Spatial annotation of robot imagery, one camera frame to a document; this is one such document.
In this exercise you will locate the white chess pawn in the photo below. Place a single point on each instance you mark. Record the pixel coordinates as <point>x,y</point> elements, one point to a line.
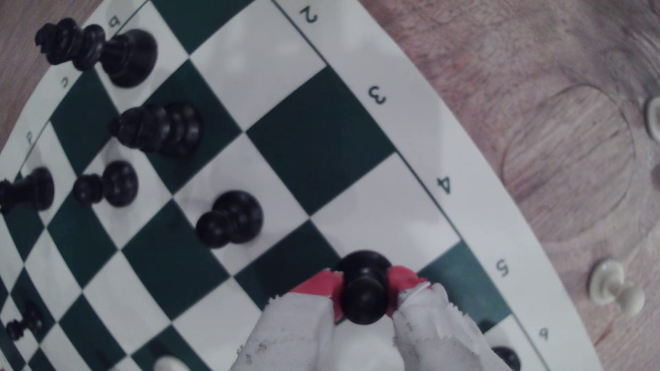
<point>611,286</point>

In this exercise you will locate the white chess piece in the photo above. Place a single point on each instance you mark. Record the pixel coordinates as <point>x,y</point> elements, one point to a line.
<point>655,118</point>
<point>171,365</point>

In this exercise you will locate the black chess pawn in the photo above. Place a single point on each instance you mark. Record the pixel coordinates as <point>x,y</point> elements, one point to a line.
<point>28,322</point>
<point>111,184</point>
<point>232,219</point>
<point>365,293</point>

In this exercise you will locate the green white chess mat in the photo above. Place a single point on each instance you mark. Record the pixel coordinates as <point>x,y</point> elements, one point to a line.
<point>319,139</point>

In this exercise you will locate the black ribbed chess bishop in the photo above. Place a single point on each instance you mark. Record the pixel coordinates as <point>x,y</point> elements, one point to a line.
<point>162,129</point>

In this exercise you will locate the tall black crowned chess piece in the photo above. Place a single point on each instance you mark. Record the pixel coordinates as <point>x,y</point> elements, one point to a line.
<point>123,56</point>

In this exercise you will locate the black chess rook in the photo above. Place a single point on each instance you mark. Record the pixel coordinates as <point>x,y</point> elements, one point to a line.
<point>31,190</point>

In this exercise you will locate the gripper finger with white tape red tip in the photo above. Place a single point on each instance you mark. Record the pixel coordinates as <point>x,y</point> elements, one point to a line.
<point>288,330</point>
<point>438,330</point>

